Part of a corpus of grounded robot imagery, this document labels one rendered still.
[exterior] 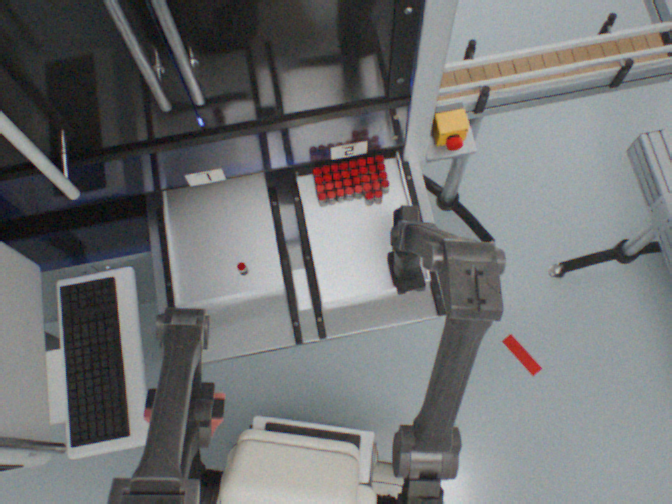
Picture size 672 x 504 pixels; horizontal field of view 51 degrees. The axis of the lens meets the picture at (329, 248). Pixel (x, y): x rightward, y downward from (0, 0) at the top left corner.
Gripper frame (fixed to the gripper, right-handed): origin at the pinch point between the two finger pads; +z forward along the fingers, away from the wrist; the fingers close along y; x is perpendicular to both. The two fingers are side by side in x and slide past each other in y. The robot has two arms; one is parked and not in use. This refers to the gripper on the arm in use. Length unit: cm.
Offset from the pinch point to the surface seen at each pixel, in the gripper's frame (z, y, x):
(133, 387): 13, -6, 69
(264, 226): -0.5, 23.4, 30.1
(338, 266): 2.0, 9.7, 14.2
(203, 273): 1.1, 14.7, 46.7
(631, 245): 66, 28, -86
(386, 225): 0.6, 17.4, 0.5
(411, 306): 4.6, -3.3, -0.7
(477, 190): 81, 69, -47
